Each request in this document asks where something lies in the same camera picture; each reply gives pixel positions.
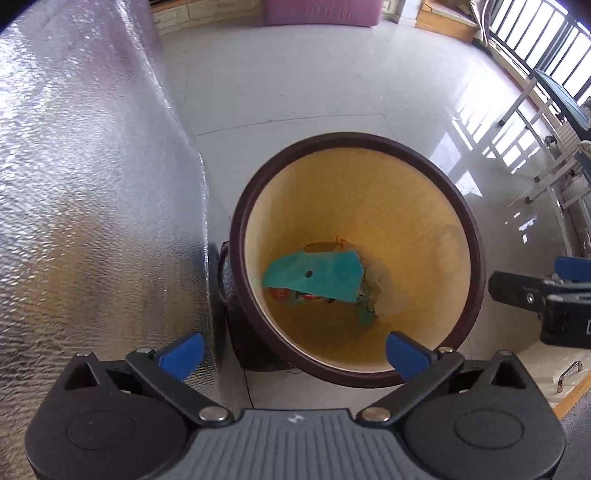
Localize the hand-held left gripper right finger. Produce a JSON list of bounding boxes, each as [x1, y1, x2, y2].
[[356, 331, 530, 426]]

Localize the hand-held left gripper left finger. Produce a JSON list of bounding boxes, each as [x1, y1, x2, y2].
[[61, 332, 233, 426]]

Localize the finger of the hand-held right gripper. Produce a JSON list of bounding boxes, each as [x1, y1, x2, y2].
[[488, 271, 561, 319], [553, 256, 591, 291]]

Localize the brown rimmed yellow trash bin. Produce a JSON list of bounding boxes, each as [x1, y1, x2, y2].
[[229, 132, 486, 387]]

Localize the wooden drawer front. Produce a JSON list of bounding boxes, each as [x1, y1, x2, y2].
[[517, 339, 591, 420]]

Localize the crumpled translucent wrapper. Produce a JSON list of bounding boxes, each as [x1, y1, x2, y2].
[[364, 262, 411, 318]]

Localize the white metal bench blue cushion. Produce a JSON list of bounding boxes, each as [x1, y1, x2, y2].
[[525, 136, 591, 205], [499, 69, 591, 134]]

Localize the teal paper sheet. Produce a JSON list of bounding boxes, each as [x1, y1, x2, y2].
[[263, 250, 365, 304]]

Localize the red printed wrapper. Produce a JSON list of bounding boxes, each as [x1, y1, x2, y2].
[[269, 287, 335, 306]]

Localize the silver foil covered table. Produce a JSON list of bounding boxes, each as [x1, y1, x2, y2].
[[0, 0, 219, 407]]

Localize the black window railing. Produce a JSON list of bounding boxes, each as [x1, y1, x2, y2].
[[485, 0, 591, 102]]

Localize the purple cushion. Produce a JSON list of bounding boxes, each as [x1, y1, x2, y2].
[[263, 0, 382, 27]]

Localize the cream wooden low cabinet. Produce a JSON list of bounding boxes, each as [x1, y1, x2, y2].
[[150, 0, 265, 37]]

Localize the metal drawer handle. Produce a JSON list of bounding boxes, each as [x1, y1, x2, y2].
[[556, 361, 581, 393]]

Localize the thin black cable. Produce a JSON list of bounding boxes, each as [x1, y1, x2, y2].
[[240, 367, 296, 411]]

